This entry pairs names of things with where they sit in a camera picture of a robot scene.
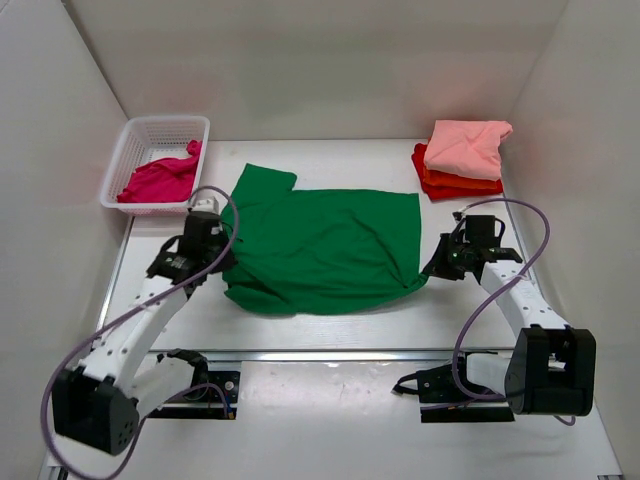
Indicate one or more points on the red t shirt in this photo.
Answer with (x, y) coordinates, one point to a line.
(444, 193)

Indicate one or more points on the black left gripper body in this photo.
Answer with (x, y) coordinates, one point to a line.
(220, 251)

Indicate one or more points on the green t shirt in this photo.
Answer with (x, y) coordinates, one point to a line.
(320, 252)

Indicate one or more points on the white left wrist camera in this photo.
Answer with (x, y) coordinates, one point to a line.
(206, 205)

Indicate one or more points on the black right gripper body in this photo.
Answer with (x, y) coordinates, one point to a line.
(449, 261)

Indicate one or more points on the magenta t shirt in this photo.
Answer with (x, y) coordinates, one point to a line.
(166, 180)

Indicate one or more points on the orange t shirt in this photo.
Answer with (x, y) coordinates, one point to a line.
(443, 179)

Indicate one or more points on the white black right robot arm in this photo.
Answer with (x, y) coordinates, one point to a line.
(551, 370)

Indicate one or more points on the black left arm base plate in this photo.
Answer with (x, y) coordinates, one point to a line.
(208, 403)

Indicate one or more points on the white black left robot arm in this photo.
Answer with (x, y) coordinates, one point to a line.
(101, 402)

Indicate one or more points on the salmon pink folded t shirt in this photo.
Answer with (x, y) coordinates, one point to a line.
(467, 149)

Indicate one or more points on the white plastic basket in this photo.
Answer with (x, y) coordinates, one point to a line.
(146, 139)

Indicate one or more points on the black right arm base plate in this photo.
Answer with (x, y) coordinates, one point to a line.
(441, 401)

